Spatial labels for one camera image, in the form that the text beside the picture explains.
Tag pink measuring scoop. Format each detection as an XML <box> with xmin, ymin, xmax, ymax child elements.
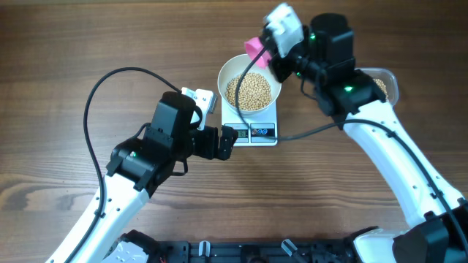
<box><xmin>244</xmin><ymin>37</ymin><xmax>272</xmax><ymax>69</ymax></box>

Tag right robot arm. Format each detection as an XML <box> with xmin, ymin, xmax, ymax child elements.
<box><xmin>260</xmin><ymin>5</ymin><xmax>467</xmax><ymax>262</ymax></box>

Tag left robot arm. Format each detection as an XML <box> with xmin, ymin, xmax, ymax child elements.
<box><xmin>49</xmin><ymin>91</ymin><xmax>238</xmax><ymax>262</ymax></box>

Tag white digital kitchen scale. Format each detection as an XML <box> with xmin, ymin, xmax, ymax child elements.
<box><xmin>222</xmin><ymin>101</ymin><xmax>278</xmax><ymax>147</ymax></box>

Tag white bowl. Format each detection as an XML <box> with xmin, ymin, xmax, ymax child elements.
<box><xmin>218</xmin><ymin>54</ymin><xmax>282</xmax><ymax>116</ymax></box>

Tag soybeans in white bowl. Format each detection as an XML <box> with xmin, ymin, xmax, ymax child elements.
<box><xmin>238</xmin><ymin>73</ymin><xmax>272</xmax><ymax>111</ymax></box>

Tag pile of soybeans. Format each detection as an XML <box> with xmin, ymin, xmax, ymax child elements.
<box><xmin>373</xmin><ymin>78</ymin><xmax>388</xmax><ymax>101</ymax></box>

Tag clear plastic container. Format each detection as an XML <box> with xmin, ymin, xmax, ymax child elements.
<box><xmin>358</xmin><ymin>67</ymin><xmax>399</xmax><ymax>107</ymax></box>

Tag right black cable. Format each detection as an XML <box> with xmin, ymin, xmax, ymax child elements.
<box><xmin>233</xmin><ymin>45</ymin><xmax>468</xmax><ymax>253</ymax></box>

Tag black cable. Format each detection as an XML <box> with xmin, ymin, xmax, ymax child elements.
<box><xmin>64</xmin><ymin>66</ymin><xmax>184</xmax><ymax>263</ymax></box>
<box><xmin>233</xmin><ymin>45</ymin><xmax>468</xmax><ymax>253</ymax></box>

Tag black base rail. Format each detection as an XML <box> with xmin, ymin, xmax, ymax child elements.
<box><xmin>102</xmin><ymin>230</ymin><xmax>360</xmax><ymax>263</ymax></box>

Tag left black cable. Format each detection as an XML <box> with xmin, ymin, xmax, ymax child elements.
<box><xmin>64</xmin><ymin>66</ymin><xmax>184</xmax><ymax>263</ymax></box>

